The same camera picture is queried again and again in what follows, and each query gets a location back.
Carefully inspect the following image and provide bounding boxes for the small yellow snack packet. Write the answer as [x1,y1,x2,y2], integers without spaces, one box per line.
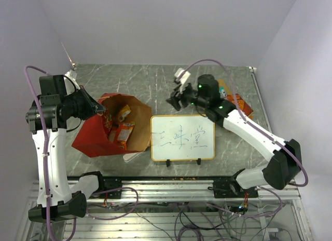
[117,104,131,122]

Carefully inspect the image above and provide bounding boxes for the loose cables under table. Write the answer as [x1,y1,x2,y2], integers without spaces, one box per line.
[85,190,294,241]

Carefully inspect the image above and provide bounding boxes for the tan teal chips bag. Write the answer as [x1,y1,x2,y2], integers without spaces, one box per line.
[217,79,231,95]

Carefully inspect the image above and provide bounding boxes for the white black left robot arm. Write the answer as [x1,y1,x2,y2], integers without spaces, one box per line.
[25,75,106,223]

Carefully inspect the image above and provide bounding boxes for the yellow framed whiteboard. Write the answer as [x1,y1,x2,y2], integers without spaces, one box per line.
[150,115,216,162]

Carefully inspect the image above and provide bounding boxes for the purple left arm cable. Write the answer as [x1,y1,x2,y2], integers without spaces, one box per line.
[23,65,78,241]

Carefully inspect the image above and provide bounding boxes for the white whiteboard eraser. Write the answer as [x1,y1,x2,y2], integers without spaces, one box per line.
[123,152,141,163]

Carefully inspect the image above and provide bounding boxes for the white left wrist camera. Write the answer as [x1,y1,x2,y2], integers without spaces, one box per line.
[65,70,77,82]

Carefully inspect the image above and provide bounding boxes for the red orange snack bag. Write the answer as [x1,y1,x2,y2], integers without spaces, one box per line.
[102,110,113,137]

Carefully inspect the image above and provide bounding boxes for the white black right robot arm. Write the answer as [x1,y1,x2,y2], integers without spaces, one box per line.
[166,69,302,197]

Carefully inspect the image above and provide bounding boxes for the red paper bag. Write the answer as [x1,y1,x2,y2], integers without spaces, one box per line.
[72,93,152,157]

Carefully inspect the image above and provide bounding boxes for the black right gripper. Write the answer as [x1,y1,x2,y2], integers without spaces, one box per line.
[166,81,208,111]

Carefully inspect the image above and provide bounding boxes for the green red candy bag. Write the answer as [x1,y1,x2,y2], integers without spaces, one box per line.
[219,87,227,99]

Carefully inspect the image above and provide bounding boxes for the orange white snack packet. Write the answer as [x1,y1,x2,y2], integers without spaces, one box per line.
[108,122,135,150]

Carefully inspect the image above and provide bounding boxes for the aluminium frame base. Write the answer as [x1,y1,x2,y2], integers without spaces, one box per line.
[18,177,314,240]

